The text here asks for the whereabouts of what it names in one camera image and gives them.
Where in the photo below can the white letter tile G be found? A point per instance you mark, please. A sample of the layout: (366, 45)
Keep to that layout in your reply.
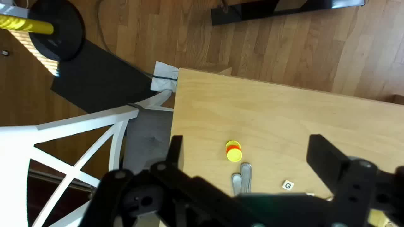
(287, 184)

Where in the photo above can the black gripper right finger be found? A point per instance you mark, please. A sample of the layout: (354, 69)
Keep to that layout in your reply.
(357, 185)

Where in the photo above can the yellow stanchion pole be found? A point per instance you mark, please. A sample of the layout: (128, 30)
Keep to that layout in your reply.
(29, 25)

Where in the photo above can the black monitor stand base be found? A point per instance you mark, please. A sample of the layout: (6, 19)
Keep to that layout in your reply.
(260, 9)

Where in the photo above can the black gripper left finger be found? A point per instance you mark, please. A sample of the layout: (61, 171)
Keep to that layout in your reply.
(163, 189)

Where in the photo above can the yellow bottle cap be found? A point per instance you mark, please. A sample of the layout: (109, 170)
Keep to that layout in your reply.
(234, 151)

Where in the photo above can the black stanchion base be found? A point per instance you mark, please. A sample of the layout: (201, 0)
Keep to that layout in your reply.
(68, 34)

